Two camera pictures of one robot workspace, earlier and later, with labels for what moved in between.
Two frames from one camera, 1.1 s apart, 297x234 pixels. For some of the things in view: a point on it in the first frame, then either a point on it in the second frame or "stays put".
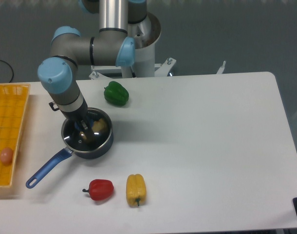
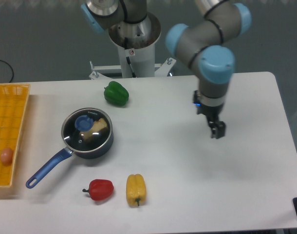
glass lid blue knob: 101,129 stays put
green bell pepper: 116,93 stays put
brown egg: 6,156 stays put
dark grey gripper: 78,116 -> 212,113
